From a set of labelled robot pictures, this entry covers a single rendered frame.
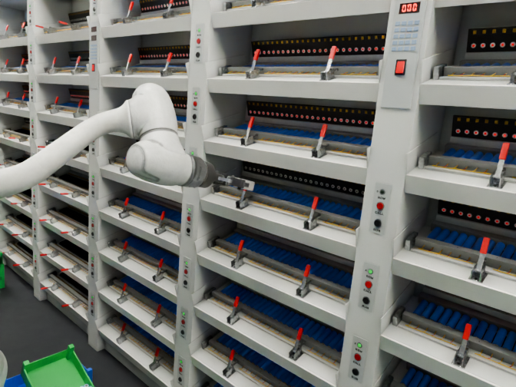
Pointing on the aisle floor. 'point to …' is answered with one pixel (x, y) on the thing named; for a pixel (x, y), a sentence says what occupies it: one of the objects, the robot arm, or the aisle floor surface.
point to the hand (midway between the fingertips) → (243, 184)
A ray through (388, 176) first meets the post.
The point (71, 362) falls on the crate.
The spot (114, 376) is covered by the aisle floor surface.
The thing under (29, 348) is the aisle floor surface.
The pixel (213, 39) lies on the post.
